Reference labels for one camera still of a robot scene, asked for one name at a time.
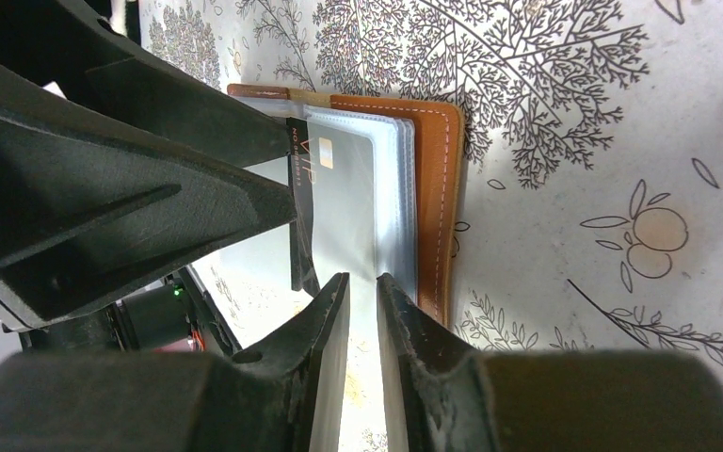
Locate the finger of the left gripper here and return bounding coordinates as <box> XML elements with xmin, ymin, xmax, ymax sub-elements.
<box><xmin>0</xmin><ymin>65</ymin><xmax>296</xmax><ymax>331</ymax></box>
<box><xmin>0</xmin><ymin>1</ymin><xmax>289</xmax><ymax>168</ymax></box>

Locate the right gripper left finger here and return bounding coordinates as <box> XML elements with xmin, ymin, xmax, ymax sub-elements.
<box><xmin>0</xmin><ymin>273</ymin><xmax>350</xmax><ymax>451</ymax></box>

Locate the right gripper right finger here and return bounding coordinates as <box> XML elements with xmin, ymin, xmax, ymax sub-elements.
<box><xmin>377</xmin><ymin>273</ymin><xmax>723</xmax><ymax>451</ymax></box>

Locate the brown leather card holder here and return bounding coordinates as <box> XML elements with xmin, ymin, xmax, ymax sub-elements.
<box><xmin>227</xmin><ymin>84</ymin><xmax>465</xmax><ymax>327</ymax></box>

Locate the black VIP card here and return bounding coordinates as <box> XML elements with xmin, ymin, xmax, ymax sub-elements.
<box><xmin>285</xmin><ymin>117</ymin><xmax>376</xmax><ymax>296</ymax></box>

